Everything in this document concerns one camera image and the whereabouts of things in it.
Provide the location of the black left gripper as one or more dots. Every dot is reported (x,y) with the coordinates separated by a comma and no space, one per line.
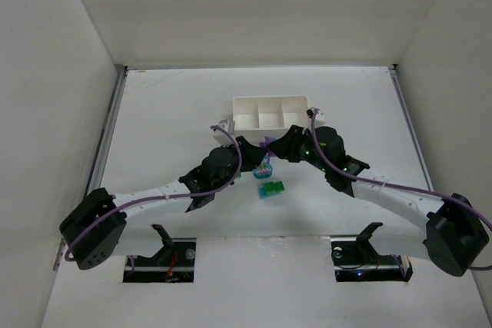
(248,153)

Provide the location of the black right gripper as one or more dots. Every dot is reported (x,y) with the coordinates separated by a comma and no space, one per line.
(288,144)

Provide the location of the teal monster face lego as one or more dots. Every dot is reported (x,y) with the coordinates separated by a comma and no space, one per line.
(263,170)

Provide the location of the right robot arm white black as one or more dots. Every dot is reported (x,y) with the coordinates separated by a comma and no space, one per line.
(450,233)

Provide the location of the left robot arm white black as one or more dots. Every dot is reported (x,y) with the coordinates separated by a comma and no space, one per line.
(93,230)

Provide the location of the teal lego bottom stack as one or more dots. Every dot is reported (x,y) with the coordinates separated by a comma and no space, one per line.
(262,193)

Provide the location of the green lego bottom stack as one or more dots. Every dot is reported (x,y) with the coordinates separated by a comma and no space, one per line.
(273,187)

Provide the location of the white three-compartment container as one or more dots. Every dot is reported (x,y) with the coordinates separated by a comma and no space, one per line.
(268,116)

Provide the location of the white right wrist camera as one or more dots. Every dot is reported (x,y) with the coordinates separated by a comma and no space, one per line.
(316,117)

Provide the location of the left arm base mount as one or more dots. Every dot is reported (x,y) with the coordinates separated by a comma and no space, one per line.
(173,262)

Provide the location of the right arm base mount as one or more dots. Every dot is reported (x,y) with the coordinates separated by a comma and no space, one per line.
(355,260)

